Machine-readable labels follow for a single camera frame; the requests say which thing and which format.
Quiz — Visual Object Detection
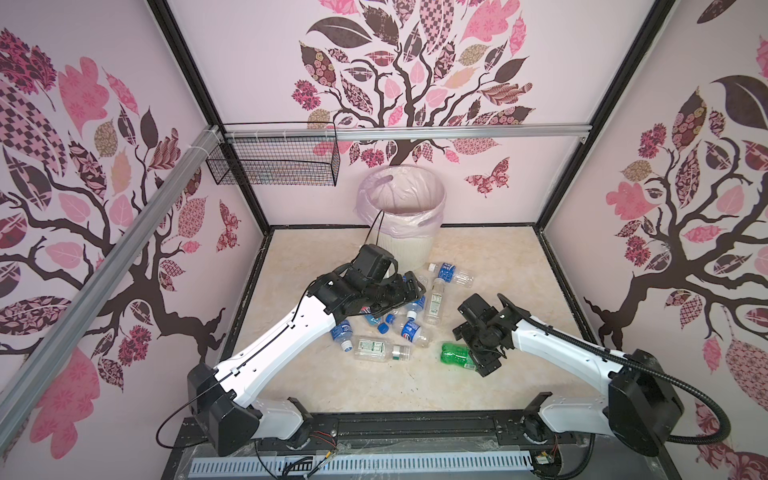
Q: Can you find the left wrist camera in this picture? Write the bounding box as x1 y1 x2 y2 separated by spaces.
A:
351 244 398 282

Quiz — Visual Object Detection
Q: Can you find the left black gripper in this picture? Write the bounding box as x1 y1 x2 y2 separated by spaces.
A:
363 270 425 318

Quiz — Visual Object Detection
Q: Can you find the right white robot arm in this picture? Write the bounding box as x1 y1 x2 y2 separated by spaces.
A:
453 294 684 457

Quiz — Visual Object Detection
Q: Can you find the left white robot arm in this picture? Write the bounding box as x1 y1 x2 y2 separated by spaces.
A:
187 272 425 457

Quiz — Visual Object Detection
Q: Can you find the green label clear bottle lower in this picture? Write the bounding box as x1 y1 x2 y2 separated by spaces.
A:
353 336 412 362

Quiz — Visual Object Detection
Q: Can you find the Pepsi blue label bottle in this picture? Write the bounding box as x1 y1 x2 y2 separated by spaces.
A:
392 315 431 348

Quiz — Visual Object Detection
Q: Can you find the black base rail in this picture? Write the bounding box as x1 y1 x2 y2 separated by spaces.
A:
173 407 655 451

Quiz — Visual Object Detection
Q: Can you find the black wire mesh basket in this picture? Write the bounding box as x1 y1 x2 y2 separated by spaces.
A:
206 120 341 187

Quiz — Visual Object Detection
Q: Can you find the Fiji red flower bottle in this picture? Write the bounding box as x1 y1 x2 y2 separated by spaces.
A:
361 308 389 334

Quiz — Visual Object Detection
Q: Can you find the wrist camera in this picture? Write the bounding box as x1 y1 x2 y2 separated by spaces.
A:
458 293 498 329
351 244 398 282

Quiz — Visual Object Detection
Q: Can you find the aluminium frame rail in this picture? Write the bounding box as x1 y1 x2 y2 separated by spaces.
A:
225 123 592 141
0 125 223 445

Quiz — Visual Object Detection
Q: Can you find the white slotted cable duct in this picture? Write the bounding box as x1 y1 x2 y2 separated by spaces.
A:
186 451 533 479

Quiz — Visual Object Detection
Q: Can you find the Pocari Sweat blue label bottle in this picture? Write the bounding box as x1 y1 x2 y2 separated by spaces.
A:
330 320 354 352

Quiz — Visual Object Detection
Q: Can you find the blue label bottle by bin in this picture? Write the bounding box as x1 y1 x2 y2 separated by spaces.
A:
427 262 474 288

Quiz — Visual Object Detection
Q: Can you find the right black corrugated cable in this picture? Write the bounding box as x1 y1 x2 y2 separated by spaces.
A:
497 292 732 446

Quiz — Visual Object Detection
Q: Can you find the green label clear bottle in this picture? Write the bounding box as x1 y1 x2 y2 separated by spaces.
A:
353 336 412 362
424 278 446 325

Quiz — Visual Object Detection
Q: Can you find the green soda bottle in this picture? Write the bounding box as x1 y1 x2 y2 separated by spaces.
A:
440 343 476 370

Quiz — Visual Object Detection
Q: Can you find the blue label white cap bottle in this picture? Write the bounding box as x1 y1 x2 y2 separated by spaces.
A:
405 295 426 321

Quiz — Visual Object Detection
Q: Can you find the left aluminium frame rail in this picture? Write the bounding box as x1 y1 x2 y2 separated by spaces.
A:
0 125 223 445

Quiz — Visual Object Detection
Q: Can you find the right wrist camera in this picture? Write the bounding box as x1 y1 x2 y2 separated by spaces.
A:
458 293 498 329

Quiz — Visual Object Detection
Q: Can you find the white ribbed trash bin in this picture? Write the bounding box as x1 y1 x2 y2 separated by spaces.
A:
379 233 434 273

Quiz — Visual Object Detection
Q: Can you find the green label clear bottle right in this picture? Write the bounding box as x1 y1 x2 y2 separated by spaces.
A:
424 278 446 325

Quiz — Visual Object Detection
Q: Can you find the back aluminium frame rail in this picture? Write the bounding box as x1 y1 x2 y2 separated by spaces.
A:
225 123 592 141

